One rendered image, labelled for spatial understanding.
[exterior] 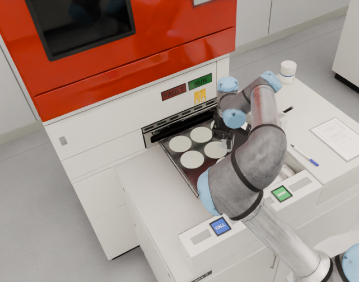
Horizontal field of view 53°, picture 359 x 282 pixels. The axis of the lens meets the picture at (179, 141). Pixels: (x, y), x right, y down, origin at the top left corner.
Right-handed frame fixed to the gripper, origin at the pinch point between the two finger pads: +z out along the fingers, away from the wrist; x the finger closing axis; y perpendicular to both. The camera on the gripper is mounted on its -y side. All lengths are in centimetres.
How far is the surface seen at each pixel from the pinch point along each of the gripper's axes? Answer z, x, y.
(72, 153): -7, 26, 60
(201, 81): -18.1, -19.5, 18.5
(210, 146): 1.9, -1.3, 9.5
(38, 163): 92, -27, 159
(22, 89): 49, -61, 181
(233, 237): -2.3, 40.6, -11.2
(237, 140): 2.0, -8.2, -0.7
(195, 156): 2.0, 6.0, 13.8
